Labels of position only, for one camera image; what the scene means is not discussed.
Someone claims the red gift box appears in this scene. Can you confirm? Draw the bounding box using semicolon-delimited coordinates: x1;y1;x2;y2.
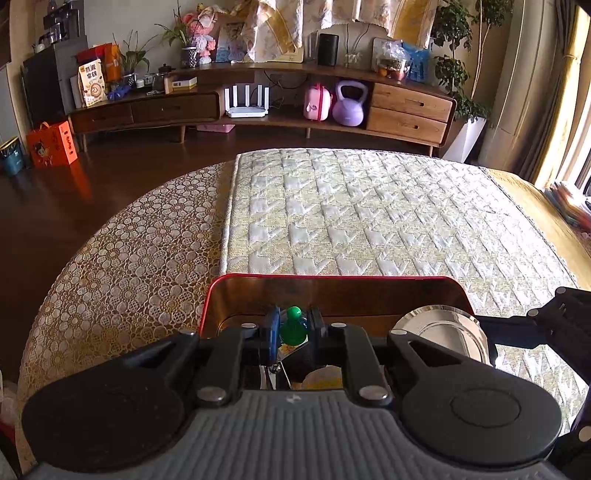
76;43;122;84

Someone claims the blue bin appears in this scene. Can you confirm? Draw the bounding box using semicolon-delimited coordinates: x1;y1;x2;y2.
0;137;25;177

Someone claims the blue paper bag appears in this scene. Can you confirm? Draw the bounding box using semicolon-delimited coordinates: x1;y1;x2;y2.
402;42;431;83

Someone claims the orange gift bag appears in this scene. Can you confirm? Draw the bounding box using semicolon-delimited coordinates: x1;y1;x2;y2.
26;121;78;169

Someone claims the red tin box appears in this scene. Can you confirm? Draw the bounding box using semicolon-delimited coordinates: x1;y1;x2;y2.
199;273;477;393

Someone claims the pink toy case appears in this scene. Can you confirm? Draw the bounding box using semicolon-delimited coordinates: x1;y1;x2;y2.
303;82;333;123

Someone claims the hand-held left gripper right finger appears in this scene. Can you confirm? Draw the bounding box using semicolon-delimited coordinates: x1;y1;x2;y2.
308;306;496;407

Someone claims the pink plush doll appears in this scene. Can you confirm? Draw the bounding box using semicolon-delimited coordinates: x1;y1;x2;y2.
182;4;218;63

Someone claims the green and cream toy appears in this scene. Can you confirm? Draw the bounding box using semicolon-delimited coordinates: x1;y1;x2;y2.
281;307;309;347

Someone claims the potted plant in patterned vase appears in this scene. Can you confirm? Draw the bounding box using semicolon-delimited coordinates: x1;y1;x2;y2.
157;0;199;69

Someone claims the printed snack bag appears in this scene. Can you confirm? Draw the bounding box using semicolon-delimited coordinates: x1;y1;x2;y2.
78;59;109;108

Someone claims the purple kettlebell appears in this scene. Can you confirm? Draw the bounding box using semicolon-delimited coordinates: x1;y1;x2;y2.
332;80;370;127

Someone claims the floral cloth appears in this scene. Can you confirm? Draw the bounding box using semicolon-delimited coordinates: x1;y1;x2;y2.
240;0;439;63

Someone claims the white standing air conditioner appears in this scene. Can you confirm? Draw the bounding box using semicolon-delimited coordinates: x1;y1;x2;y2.
478;0;566;178

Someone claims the wooden television cabinet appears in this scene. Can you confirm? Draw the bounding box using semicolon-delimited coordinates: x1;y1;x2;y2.
67;62;458;158

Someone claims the quilted cream mat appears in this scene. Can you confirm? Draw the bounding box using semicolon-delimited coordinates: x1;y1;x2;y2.
221;148;591;416

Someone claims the black mini fridge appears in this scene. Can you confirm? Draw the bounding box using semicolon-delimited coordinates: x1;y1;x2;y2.
21;37;90;127

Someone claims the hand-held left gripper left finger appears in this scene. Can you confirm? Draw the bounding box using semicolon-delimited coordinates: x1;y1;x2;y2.
124;305;282;408

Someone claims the plastic bag of fruit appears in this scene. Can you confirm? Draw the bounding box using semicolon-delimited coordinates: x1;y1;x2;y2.
374;39;411;80

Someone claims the stack of colourful folders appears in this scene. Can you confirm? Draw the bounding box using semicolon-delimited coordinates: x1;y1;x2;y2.
544;181;591;241

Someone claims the yellow curtain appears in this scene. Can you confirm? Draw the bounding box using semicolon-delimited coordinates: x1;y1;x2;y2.
531;0;591;190

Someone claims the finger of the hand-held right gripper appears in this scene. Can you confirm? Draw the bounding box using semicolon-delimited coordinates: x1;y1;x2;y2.
478;286;591;350
570;399;591;467

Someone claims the black coffee machine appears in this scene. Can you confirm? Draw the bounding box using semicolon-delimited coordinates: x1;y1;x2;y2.
32;0;86;47

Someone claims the round metal ashtray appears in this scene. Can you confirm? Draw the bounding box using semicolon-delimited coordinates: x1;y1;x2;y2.
390;305;498;367

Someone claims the black cylinder speaker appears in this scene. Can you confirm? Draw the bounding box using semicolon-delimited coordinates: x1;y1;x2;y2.
318;33;340;66

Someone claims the white and wood box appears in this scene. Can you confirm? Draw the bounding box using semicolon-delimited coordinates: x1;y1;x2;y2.
164;75;198;94

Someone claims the tall potted tree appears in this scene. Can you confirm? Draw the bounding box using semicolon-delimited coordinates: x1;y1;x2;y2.
427;0;515;164

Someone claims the white router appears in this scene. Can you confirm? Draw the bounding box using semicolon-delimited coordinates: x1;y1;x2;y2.
225;84;270;119

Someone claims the small black kettle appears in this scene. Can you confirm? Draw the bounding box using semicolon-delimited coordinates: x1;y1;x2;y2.
152;64;174;90

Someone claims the small green potted plant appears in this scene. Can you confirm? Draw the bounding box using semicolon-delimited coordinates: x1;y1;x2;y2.
113;30;160;88

